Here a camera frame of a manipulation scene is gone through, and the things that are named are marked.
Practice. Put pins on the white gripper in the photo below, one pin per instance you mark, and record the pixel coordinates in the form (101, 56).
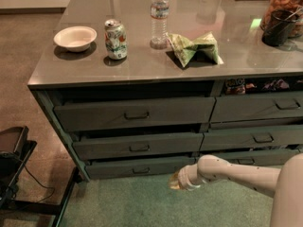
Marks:
(186, 177)

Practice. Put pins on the grey drawer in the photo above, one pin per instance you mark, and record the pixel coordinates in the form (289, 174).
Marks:
(271, 157)
(134, 113)
(257, 107)
(140, 145)
(253, 137)
(140, 167)

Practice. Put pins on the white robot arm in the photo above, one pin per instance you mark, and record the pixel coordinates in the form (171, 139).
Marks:
(284, 185)

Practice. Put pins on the grey drawer cabinet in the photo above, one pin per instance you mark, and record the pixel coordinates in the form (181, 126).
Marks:
(62, 77)

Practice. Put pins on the snack bags in shelf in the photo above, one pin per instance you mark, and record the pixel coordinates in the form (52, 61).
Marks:
(262, 85)

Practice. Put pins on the green chip bag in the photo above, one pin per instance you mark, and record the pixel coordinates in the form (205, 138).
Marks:
(184, 49)

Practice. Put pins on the green white soda can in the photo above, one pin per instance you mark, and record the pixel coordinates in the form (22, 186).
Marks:
(115, 39)

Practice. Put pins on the white paper bowl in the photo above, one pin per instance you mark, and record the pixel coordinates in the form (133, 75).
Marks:
(75, 38)

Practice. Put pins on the clear plastic water bottle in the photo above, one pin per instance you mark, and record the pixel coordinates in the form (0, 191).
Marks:
(159, 19)

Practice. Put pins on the black cup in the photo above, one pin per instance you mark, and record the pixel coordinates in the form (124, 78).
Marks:
(280, 26)

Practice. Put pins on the large snack jar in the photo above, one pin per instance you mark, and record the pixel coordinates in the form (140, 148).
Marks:
(290, 5)

